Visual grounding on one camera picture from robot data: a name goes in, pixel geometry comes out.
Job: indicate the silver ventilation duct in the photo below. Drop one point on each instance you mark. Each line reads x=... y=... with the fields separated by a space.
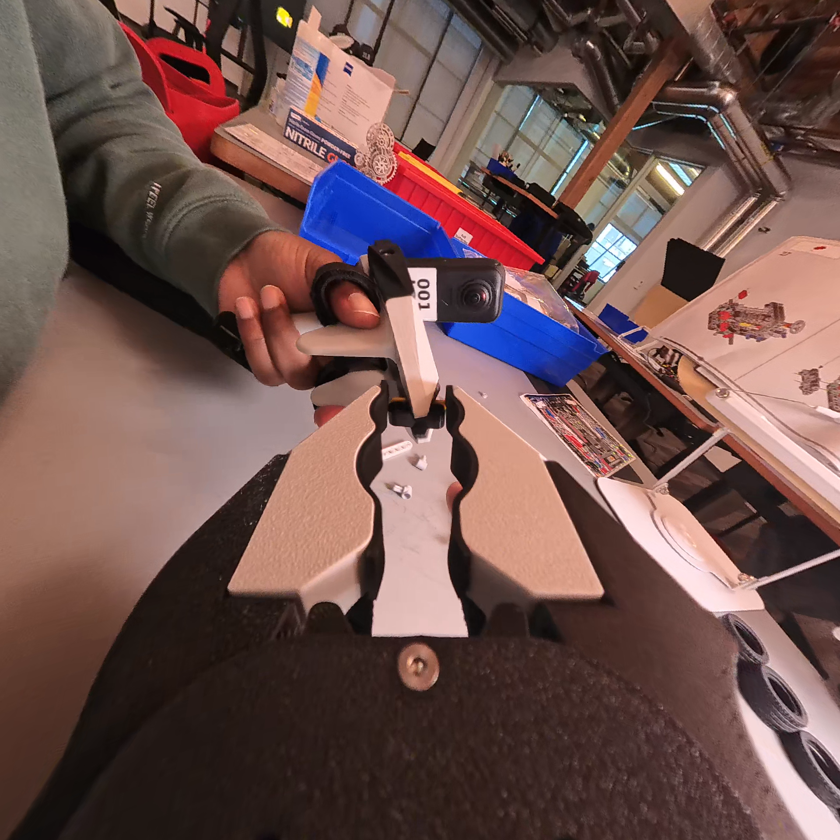
x=754 y=131

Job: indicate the red tote bag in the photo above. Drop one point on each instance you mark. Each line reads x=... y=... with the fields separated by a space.
x=197 y=118
x=141 y=65

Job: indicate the red office chair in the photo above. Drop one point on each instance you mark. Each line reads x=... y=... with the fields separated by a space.
x=589 y=279

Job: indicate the white cardboard box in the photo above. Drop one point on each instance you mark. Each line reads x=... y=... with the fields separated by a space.
x=354 y=98

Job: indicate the blue glove box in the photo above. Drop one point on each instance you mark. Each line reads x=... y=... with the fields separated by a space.
x=315 y=141

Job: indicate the wooden support beam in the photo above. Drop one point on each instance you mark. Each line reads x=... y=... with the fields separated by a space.
x=630 y=118

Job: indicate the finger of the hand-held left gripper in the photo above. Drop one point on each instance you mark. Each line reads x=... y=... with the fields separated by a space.
x=410 y=348

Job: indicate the brown cardboard box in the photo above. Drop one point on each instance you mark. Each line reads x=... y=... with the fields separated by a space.
x=656 y=308

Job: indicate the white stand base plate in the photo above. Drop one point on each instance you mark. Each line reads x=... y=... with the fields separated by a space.
x=630 y=518

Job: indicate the white four-hole lego beam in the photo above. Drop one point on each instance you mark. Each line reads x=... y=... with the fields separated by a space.
x=384 y=454

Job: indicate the person's left hand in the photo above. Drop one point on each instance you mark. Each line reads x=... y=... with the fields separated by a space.
x=275 y=275

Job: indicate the yellow lego axle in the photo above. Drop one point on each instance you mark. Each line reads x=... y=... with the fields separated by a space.
x=397 y=400

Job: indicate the far wooden desk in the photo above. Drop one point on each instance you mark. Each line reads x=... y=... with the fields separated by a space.
x=525 y=193

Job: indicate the wooden side table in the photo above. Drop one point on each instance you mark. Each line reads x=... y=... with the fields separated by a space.
x=243 y=157

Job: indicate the red storage bin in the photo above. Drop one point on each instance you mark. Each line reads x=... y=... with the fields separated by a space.
x=459 y=210

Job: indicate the clear plastic parts bag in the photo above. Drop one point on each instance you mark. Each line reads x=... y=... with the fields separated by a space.
x=544 y=289

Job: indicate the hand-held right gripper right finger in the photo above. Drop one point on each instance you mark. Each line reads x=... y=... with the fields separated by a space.
x=525 y=525

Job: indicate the wooden edged desk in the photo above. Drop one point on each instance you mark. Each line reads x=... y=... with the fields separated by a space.
x=787 y=492

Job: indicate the person's left forearm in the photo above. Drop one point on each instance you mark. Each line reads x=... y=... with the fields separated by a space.
x=164 y=184

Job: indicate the clear acrylic gear model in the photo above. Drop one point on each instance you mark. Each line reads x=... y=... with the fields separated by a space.
x=380 y=154

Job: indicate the person's right hand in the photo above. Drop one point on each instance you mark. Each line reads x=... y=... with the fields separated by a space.
x=455 y=499

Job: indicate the black foam panel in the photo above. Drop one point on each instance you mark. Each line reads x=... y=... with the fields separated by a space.
x=689 y=269

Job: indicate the small blue desk bins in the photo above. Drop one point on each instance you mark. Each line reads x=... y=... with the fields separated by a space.
x=620 y=321

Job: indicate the blue and white packet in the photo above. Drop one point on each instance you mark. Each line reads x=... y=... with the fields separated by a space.
x=298 y=72

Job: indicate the large blue storage bin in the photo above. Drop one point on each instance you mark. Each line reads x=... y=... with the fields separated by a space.
x=525 y=348

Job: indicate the white paper sheet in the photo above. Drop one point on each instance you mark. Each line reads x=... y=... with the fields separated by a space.
x=275 y=151

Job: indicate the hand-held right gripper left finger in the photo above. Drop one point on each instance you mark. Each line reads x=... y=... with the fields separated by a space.
x=308 y=525

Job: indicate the black lego cross connector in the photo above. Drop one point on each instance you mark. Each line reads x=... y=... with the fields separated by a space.
x=403 y=415

